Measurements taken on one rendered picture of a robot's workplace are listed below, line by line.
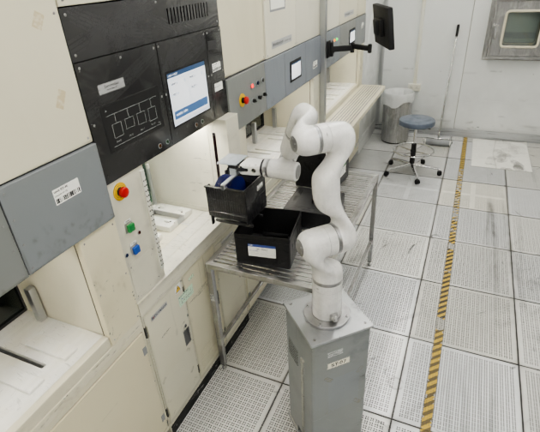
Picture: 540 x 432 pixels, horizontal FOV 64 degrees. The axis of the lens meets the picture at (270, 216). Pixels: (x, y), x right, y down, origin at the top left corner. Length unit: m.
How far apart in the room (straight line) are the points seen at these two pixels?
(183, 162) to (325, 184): 1.06
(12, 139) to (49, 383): 0.83
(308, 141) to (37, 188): 0.81
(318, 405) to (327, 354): 0.29
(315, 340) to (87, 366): 0.84
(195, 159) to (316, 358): 1.17
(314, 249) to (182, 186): 1.09
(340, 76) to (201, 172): 2.95
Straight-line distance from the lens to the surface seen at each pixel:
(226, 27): 2.24
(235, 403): 2.54
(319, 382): 1.91
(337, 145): 1.47
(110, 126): 1.57
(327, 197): 1.51
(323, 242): 1.56
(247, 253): 2.10
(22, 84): 1.36
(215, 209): 2.03
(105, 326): 1.75
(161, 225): 2.28
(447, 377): 2.74
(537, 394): 2.83
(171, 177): 2.45
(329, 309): 1.76
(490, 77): 5.98
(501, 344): 3.03
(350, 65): 4.93
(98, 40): 1.55
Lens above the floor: 2.02
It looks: 30 degrees down
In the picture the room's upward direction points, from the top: 3 degrees counter-clockwise
